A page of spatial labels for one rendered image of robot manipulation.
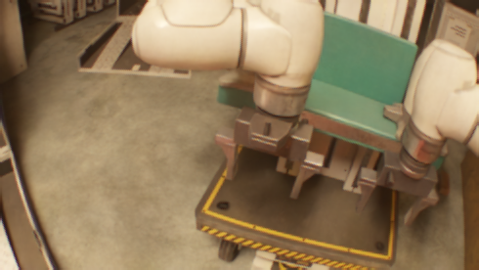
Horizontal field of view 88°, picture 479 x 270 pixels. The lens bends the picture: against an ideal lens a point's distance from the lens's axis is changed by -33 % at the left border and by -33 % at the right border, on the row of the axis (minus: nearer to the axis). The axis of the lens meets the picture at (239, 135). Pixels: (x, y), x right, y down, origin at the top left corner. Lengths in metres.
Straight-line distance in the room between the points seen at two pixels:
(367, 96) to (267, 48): 0.55
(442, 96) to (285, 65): 0.26
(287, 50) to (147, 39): 0.20
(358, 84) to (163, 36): 0.63
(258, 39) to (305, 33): 0.07
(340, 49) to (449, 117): 0.49
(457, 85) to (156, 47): 0.45
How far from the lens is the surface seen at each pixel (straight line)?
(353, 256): 1.08
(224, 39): 0.48
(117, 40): 2.87
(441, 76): 0.52
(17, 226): 1.60
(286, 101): 0.54
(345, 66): 0.95
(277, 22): 0.49
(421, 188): 0.66
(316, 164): 0.64
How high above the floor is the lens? 1.16
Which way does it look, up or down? 38 degrees down
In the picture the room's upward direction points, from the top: 7 degrees clockwise
